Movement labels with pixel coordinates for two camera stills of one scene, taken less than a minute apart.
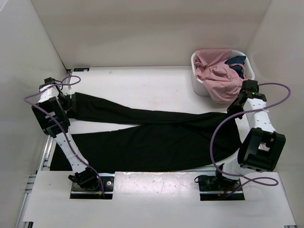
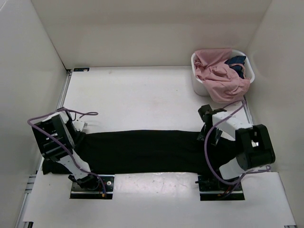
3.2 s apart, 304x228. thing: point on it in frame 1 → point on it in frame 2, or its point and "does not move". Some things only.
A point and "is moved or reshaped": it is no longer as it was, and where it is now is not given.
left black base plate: (108, 181) does not move
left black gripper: (69, 104) → (78, 142)
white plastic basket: (199, 86) does not move
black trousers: (173, 140) is moved or reshaped
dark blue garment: (237, 59) does not move
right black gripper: (231, 110) → (214, 140)
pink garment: (223, 82) does not move
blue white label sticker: (81, 69) does not move
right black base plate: (212, 188) does not move
